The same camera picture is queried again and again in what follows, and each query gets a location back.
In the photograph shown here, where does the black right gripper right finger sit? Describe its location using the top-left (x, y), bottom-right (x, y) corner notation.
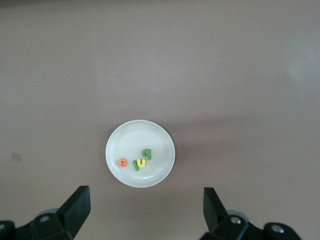
top-left (199, 186), bottom-right (263, 240)

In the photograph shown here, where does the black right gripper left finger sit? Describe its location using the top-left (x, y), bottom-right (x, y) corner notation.
top-left (29, 185), bottom-right (91, 240)

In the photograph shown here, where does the green foam letter g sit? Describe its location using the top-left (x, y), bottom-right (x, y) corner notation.
top-left (141, 148), bottom-right (153, 161)

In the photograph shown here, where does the beige brown plate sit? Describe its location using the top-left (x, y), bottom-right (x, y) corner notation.
top-left (105, 120), bottom-right (176, 188)

